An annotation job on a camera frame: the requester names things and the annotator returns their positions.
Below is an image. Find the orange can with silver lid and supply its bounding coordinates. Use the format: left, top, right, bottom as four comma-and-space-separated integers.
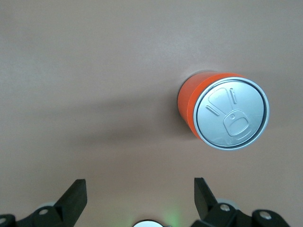
178, 71, 270, 151

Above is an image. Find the brown table cover cloth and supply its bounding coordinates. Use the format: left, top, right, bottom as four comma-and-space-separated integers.
0, 0, 303, 227

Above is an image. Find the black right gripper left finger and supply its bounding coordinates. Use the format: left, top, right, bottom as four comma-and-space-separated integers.
0, 179, 88, 227

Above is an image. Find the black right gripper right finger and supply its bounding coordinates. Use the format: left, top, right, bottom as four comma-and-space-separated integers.
194, 177, 292, 227

